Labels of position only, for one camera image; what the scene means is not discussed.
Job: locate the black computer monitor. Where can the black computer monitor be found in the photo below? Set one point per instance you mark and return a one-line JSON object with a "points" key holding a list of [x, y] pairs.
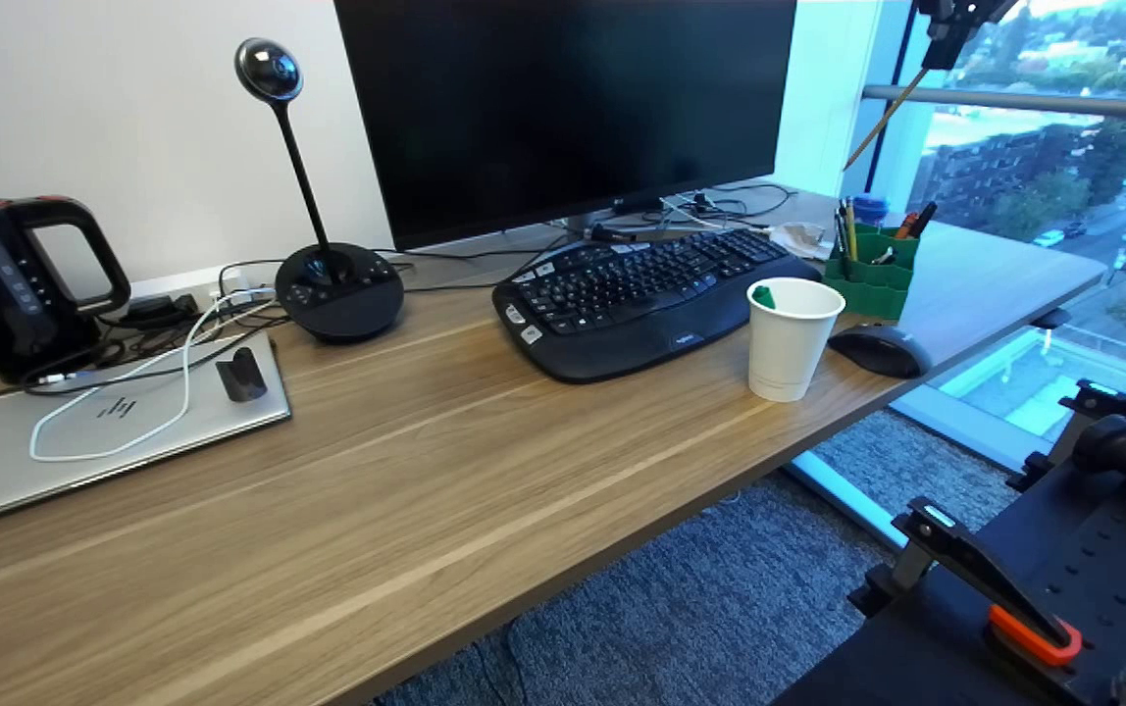
{"points": [[564, 102]]}

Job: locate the white paper tissue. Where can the white paper tissue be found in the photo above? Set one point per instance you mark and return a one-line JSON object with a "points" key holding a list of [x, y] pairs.
{"points": [[790, 239]]}

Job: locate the yellow pencil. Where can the yellow pencil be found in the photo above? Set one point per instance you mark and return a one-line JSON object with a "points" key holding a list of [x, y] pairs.
{"points": [[851, 232], [890, 118]]}

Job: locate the orange marker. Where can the orange marker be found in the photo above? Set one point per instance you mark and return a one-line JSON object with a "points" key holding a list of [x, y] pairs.
{"points": [[916, 226]]}

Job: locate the black electric kettle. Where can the black electric kettle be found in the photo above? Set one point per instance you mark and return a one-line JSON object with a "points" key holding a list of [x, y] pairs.
{"points": [[15, 280]]}

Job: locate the green marker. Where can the green marker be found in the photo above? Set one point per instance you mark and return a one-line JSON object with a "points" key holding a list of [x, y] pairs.
{"points": [[764, 296]]}

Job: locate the black computer keyboard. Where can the black computer keyboard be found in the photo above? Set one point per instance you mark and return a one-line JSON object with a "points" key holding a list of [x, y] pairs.
{"points": [[640, 309]]}

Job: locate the small black adapter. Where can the small black adapter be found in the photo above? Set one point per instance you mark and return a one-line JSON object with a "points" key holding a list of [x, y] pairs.
{"points": [[241, 375]]}

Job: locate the blue gum jar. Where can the blue gum jar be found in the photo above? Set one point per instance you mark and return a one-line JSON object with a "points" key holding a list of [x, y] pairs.
{"points": [[870, 209]]}

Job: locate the green honeycomb pencil holder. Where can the green honeycomb pencil holder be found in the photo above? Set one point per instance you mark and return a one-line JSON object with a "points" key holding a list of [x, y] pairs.
{"points": [[870, 280]]}

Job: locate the black computer mouse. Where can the black computer mouse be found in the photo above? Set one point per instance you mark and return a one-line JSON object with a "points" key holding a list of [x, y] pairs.
{"points": [[879, 349]]}

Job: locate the grey window rail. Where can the grey window rail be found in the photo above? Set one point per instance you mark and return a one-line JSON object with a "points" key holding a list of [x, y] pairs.
{"points": [[1044, 98]]}

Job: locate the black bench clamp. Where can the black bench clamp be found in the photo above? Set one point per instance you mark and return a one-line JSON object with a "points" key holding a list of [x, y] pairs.
{"points": [[1111, 437]]}

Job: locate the silver laptop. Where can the silver laptop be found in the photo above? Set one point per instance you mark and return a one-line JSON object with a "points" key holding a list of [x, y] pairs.
{"points": [[93, 443]]}

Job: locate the black power adapter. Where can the black power adapter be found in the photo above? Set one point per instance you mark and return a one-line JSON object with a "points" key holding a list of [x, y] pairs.
{"points": [[164, 311]]}

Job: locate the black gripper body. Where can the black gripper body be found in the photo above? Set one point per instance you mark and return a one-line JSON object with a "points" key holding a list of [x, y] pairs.
{"points": [[968, 11]]}

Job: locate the black webcam on stand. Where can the black webcam on stand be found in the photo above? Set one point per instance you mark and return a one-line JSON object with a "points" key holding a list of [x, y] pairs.
{"points": [[333, 296]]}

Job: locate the black perforated board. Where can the black perforated board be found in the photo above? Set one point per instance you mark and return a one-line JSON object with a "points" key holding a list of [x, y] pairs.
{"points": [[1111, 573]]}

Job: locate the white paper cup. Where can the white paper cup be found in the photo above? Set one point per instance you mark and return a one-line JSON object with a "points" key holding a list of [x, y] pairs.
{"points": [[790, 347]]}

